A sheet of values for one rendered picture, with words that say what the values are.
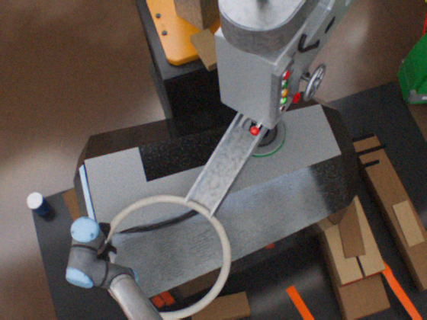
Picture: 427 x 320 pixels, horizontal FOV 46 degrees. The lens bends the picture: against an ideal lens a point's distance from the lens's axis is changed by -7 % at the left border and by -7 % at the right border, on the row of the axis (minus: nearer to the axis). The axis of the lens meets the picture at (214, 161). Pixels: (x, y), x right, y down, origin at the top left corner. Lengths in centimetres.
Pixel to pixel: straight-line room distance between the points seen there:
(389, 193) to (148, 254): 145
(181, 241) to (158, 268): 16
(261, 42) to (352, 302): 169
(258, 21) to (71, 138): 214
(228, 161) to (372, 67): 172
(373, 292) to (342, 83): 135
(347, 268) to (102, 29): 228
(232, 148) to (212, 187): 16
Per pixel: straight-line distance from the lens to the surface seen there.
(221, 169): 204
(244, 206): 216
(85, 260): 171
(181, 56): 255
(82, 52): 369
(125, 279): 170
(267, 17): 144
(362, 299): 281
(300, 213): 225
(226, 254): 195
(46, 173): 333
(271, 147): 217
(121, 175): 221
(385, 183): 303
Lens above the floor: 286
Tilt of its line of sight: 66 degrees down
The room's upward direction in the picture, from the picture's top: 9 degrees counter-clockwise
